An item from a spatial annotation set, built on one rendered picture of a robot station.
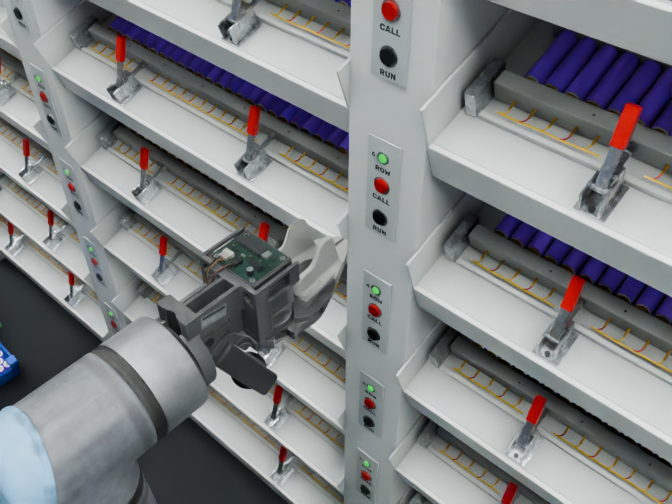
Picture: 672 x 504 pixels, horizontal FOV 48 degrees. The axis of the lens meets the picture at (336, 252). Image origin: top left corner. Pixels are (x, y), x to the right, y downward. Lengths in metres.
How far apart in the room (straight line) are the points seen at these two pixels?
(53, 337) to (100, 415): 1.48
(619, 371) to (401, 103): 0.33
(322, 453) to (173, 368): 0.77
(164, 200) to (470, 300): 0.60
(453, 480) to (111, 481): 0.61
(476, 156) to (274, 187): 0.33
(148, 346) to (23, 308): 1.57
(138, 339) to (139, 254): 0.83
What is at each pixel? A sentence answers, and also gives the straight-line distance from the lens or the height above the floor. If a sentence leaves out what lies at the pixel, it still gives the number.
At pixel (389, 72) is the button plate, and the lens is 0.69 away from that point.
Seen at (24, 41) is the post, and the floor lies 0.91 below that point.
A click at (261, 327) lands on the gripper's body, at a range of 0.65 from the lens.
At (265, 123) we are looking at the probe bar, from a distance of 0.98.
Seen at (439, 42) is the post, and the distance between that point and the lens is 0.65.
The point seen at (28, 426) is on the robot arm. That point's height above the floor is 1.03.
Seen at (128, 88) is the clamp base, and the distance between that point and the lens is 1.14.
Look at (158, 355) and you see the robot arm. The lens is 0.60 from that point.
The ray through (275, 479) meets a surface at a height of 0.14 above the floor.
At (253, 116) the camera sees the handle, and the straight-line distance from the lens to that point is 0.93.
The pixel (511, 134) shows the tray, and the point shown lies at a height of 1.09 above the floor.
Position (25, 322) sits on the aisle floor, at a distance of 2.12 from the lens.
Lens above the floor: 1.48
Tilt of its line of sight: 44 degrees down
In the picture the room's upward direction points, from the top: straight up
